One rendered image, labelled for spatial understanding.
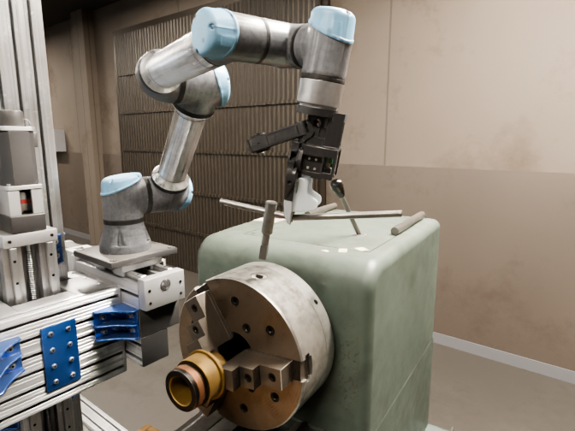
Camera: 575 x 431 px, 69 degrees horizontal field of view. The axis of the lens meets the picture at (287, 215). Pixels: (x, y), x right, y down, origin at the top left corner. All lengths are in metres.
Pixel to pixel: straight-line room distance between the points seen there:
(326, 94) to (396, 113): 2.57
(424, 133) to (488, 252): 0.92
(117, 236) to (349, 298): 0.75
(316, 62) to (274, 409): 0.63
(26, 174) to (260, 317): 0.77
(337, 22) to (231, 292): 0.51
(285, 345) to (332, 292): 0.16
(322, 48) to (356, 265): 0.42
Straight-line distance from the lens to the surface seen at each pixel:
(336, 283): 0.87
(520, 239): 3.06
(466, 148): 3.08
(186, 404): 0.80
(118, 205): 1.32
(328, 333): 0.86
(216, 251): 1.05
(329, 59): 0.71
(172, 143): 1.23
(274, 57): 0.76
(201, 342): 0.81
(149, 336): 1.32
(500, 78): 3.06
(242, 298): 0.81
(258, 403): 0.89
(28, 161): 1.30
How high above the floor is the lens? 1.50
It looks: 10 degrees down
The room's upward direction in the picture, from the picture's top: straight up
